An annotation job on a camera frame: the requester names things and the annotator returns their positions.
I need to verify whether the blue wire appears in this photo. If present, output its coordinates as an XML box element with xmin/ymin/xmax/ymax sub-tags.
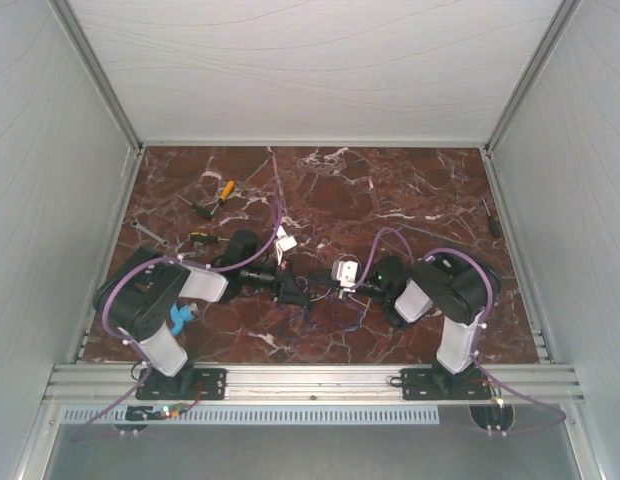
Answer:
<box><xmin>284</xmin><ymin>294</ymin><xmax>371</xmax><ymax>346</ymax></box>

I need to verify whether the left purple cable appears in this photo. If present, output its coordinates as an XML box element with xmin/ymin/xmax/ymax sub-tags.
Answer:
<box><xmin>69</xmin><ymin>199</ymin><xmax>284</xmax><ymax>444</ymax></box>

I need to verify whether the small black screwdriver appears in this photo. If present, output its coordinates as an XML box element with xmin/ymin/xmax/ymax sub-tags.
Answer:
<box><xmin>482</xmin><ymin>200</ymin><xmax>502</xmax><ymax>238</ymax></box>

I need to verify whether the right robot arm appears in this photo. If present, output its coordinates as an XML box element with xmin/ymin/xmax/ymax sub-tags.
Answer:
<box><xmin>311</xmin><ymin>248</ymin><xmax>503</xmax><ymax>398</ymax></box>

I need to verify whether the purple wire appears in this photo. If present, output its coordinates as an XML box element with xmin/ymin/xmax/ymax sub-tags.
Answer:
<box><xmin>297</xmin><ymin>277</ymin><xmax>371</xmax><ymax>326</ymax></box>

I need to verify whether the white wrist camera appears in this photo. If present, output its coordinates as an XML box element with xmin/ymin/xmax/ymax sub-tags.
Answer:
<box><xmin>274</xmin><ymin>226</ymin><xmax>297</xmax><ymax>265</ymax></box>
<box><xmin>330</xmin><ymin>259</ymin><xmax>361</xmax><ymax>299</ymax></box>

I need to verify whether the silver ratchet wrench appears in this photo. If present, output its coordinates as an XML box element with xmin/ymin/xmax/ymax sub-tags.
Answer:
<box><xmin>130</xmin><ymin>221</ymin><xmax>170</xmax><ymax>247</ymax></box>

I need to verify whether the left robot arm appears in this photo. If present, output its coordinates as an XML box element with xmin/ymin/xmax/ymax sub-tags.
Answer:
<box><xmin>93</xmin><ymin>229</ymin><xmax>311</xmax><ymax>398</ymax></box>

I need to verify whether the yellow handled flat screwdriver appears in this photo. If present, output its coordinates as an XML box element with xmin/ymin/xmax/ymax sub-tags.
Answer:
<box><xmin>210</xmin><ymin>181</ymin><xmax>235</xmax><ymax>215</ymax></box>

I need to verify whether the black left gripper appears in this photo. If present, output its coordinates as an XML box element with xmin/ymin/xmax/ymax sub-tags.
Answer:
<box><xmin>241</xmin><ymin>258</ymin><xmax>311</xmax><ymax>306</ymax></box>

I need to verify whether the grey slotted cable duct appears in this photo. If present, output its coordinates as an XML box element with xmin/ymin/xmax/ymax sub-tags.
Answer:
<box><xmin>59</xmin><ymin>404</ymin><xmax>440</xmax><ymax>426</ymax></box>

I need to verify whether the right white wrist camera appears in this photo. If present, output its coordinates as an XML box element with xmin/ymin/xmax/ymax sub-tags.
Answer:
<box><xmin>330</xmin><ymin>259</ymin><xmax>361</xmax><ymax>299</ymax></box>

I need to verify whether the yellow black phillips screwdriver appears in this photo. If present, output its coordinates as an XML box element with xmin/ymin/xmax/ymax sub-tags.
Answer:
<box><xmin>188</xmin><ymin>232</ymin><xmax>228</xmax><ymax>244</ymax></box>

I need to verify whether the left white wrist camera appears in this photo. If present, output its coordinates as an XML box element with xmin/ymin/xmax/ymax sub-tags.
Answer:
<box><xmin>274</xmin><ymin>226</ymin><xmax>297</xmax><ymax>265</ymax></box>

